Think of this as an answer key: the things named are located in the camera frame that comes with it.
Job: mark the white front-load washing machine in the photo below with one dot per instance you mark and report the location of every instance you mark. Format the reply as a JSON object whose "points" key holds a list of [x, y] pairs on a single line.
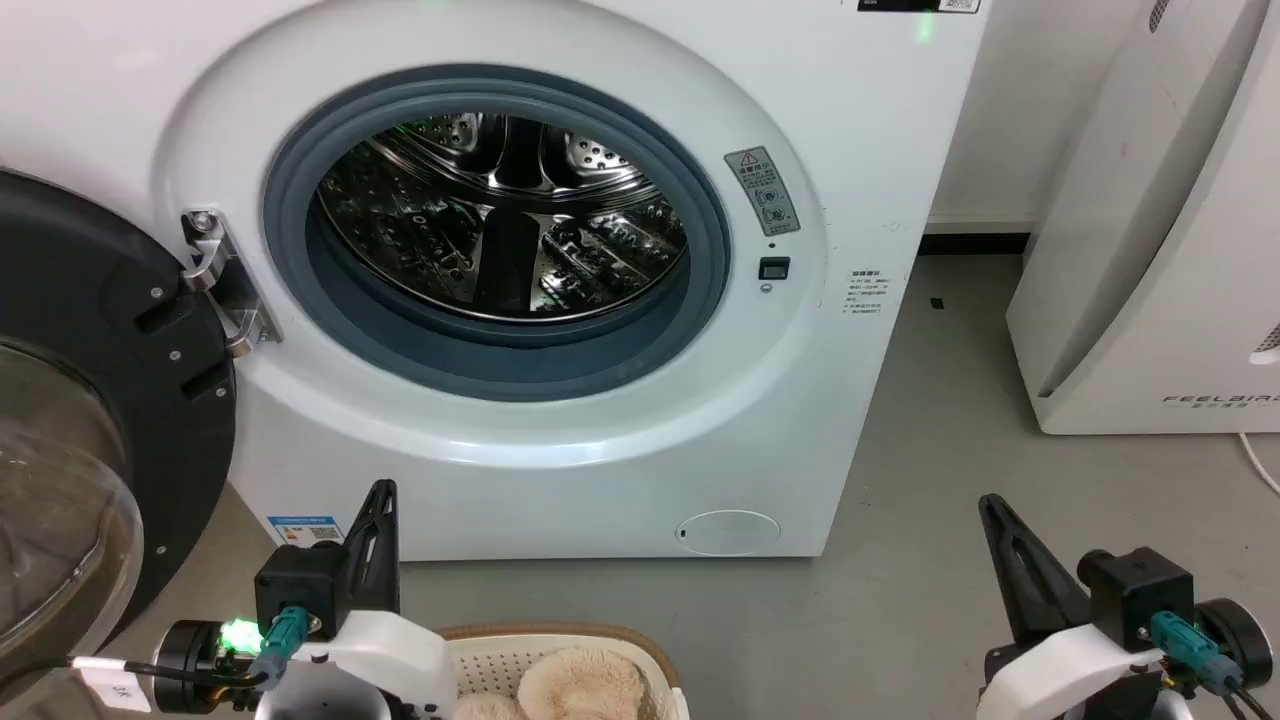
{"points": [[560, 470]]}

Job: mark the metal washer door hinge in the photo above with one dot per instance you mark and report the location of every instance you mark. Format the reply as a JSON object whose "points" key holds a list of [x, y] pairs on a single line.
{"points": [[222, 280]]}

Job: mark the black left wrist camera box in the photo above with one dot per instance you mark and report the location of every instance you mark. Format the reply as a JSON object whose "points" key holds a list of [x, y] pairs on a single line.
{"points": [[300, 590]]}

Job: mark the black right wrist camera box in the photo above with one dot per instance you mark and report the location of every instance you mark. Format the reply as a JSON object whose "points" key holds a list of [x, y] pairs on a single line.
{"points": [[1140, 595]]}

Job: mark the blue energy label sticker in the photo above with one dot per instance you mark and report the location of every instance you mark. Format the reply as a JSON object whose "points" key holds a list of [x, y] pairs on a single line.
{"points": [[305, 530]]}

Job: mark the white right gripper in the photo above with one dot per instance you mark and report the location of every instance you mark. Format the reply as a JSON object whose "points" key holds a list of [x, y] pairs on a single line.
{"points": [[1060, 675]]}

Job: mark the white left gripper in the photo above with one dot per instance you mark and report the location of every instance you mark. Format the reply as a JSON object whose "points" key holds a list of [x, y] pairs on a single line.
{"points": [[385, 655]]}

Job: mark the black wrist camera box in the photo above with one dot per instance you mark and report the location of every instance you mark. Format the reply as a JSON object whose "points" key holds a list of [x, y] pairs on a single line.
{"points": [[300, 590], [1140, 595]]}

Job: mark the white air purifier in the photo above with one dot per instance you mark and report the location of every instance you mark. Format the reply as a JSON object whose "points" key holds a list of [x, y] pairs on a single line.
{"points": [[1150, 250]]}

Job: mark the grey warning sticker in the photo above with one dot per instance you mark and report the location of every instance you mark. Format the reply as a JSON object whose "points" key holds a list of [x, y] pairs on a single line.
{"points": [[762, 190]]}

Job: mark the beige plastic laundry basket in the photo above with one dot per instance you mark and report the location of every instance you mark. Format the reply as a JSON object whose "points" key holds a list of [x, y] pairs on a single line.
{"points": [[480, 665]]}

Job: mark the black round washer door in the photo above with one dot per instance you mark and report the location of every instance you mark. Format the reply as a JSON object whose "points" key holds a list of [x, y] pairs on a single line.
{"points": [[170, 400]]}

